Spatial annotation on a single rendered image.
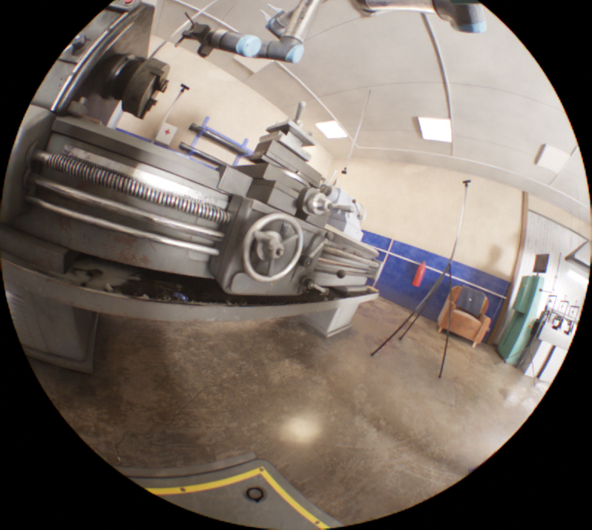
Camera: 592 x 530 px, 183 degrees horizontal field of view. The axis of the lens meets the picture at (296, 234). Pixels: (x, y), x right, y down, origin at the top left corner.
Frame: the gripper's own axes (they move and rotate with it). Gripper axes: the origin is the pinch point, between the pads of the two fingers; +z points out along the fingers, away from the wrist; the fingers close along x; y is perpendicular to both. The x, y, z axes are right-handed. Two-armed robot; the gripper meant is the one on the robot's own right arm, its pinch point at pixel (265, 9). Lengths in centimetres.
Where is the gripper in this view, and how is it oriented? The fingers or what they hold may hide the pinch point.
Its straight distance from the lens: 155.5
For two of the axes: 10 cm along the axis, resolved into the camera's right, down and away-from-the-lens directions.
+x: -7.4, 4.0, 5.5
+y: 1.6, 8.9, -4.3
